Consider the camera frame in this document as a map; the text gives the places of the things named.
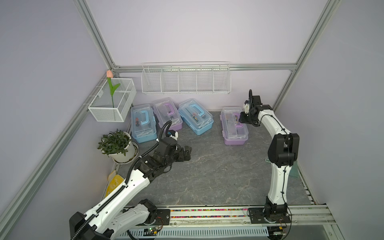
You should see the purple toolbox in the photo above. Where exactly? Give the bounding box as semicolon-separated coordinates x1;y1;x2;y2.
220;107;249;146
153;98;183;131

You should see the blue toolbox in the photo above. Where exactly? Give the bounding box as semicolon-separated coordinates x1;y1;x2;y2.
178;99;214;136
131;104;158;143

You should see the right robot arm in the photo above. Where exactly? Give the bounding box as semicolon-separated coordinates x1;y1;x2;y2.
240;91;300;223

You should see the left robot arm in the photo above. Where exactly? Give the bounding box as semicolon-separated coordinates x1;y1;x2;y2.
70;137;192;240

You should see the potted green plant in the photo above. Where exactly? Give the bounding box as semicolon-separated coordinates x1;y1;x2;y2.
98;130;139;165

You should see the green dustpan brush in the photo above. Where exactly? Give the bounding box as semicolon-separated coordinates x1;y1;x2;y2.
290;162;300;178

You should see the pink artificial tulip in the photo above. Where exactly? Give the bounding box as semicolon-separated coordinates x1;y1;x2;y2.
106;70;121;108

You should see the white wire wall shelf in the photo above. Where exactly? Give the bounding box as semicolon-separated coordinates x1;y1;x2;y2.
141;62;232;94

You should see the white mesh wall basket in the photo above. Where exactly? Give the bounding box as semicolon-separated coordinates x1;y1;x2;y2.
88;78;137;123

